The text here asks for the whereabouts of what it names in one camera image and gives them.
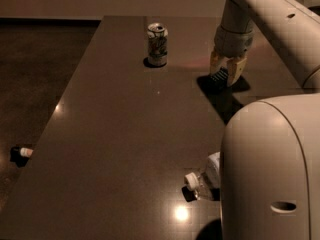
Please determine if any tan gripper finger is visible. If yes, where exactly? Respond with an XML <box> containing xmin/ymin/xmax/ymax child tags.
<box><xmin>227</xmin><ymin>56</ymin><xmax>247</xmax><ymax>87</ymax></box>
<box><xmin>210</xmin><ymin>49</ymin><xmax>224</xmax><ymax>74</ymax></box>

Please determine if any dark blue snack bar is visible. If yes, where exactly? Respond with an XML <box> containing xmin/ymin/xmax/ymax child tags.
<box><xmin>210</xmin><ymin>67</ymin><xmax>229</xmax><ymax>86</ymax></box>

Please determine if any small white object on floor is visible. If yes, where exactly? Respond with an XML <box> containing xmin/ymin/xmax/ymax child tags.
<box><xmin>11</xmin><ymin>146</ymin><xmax>33</xmax><ymax>158</ymax></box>

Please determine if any white green soda can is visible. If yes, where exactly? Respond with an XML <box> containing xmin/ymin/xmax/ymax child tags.
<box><xmin>147</xmin><ymin>22</ymin><xmax>168</xmax><ymax>67</ymax></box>

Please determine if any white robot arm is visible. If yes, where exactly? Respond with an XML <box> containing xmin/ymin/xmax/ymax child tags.
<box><xmin>220</xmin><ymin>0</ymin><xmax>320</xmax><ymax>240</ymax></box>

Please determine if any clear plastic water bottle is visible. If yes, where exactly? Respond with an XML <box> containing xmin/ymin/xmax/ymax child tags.
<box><xmin>182</xmin><ymin>152</ymin><xmax>220</xmax><ymax>202</ymax></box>

